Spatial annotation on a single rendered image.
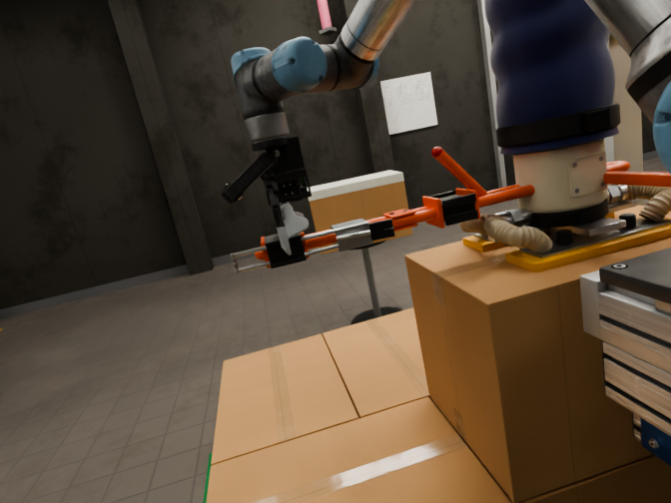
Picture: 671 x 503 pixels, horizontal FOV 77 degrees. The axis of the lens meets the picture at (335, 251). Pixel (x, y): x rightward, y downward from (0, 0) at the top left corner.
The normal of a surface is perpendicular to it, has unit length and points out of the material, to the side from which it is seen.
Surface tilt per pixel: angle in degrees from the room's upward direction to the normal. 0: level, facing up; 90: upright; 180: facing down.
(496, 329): 90
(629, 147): 90
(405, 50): 90
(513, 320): 90
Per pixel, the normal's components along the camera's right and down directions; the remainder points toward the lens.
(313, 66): 0.65, 0.04
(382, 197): 0.07, 0.22
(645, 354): -0.96, 0.24
